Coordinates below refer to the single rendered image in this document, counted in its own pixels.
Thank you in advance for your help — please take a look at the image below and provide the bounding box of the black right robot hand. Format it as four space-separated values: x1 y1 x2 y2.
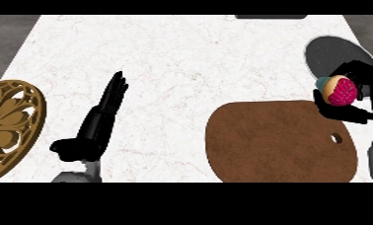
311 59 373 125

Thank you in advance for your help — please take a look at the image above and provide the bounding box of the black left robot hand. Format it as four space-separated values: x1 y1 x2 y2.
48 70 130 163

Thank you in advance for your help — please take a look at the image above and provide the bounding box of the brown wooden cutting board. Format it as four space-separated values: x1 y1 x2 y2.
203 100 360 184

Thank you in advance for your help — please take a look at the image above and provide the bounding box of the dark grey pan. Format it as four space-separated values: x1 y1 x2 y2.
305 36 373 79

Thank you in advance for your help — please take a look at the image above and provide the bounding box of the dark grey flat object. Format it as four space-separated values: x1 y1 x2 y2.
234 14 309 20

